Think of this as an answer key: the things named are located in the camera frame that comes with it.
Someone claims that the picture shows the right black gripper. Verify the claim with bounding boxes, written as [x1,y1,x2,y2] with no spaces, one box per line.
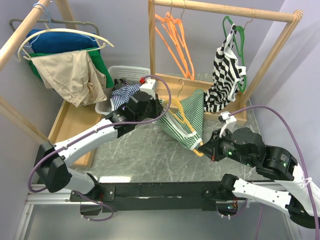
[197,126,254,166]

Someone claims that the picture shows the blue white striped tank top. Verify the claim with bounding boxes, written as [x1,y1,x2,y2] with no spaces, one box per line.
[110,84,141,111]

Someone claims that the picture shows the yellow hanger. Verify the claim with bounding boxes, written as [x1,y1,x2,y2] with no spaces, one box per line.
[162,78,205,157]

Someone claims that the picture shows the green white striped tank top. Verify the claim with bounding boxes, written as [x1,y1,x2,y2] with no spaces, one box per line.
[156,88,205,151]

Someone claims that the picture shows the green hanger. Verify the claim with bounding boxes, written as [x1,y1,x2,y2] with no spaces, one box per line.
[222,16,247,93]

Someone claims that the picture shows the black white zebra garment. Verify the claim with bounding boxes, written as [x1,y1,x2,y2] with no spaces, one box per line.
[203,24,247,113]

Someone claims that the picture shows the orange plastic hanger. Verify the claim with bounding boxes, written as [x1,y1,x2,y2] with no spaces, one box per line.
[154,0,190,78]

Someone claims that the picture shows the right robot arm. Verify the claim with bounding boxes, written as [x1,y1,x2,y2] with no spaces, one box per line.
[198,127,320,229]

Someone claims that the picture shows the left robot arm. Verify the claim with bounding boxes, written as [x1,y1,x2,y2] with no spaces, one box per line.
[35,91,164,201]

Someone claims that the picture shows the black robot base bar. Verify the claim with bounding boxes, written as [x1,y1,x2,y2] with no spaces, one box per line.
[68,181,250,213]

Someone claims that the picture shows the cream white hanger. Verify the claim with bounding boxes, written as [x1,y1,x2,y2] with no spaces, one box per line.
[17,28,114,61]

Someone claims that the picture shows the grey hanger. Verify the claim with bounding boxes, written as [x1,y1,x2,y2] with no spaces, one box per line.
[9,16,100,40]

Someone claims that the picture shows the white perforated plastic basket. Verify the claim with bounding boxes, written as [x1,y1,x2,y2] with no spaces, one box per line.
[95,65,151,115]

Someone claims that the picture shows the right wooden clothes rack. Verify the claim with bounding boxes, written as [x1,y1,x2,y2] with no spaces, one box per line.
[148,0,303,125]

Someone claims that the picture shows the wooden clothes rack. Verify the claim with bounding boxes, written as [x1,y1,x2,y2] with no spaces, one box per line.
[0,0,111,168]
[148,0,303,125]

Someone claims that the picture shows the left wooden clothes rack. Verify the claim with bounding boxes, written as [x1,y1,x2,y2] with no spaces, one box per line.
[0,0,111,168]

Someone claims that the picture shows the green garment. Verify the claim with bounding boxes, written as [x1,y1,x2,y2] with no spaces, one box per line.
[28,48,114,88]

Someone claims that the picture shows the beige cloth garment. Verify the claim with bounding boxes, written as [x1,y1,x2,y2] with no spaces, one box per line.
[31,50,108,108]

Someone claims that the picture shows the blue folded garment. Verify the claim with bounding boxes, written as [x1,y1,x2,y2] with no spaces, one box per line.
[28,32,99,54]

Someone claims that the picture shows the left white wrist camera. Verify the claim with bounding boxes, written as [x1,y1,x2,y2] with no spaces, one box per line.
[139,77,158,99]

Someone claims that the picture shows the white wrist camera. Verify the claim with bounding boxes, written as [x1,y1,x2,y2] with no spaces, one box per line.
[139,77,158,99]
[218,111,237,138]

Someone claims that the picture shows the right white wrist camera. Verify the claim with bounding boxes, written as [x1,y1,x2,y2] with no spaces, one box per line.
[218,111,237,138]

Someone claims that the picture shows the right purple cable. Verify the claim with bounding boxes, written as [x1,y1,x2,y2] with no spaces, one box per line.
[228,104,320,240]

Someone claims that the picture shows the light blue wire hanger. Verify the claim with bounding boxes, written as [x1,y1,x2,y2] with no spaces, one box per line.
[25,9,110,54]

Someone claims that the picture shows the aluminium rail frame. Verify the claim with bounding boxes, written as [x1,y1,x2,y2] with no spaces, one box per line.
[14,181,301,240]

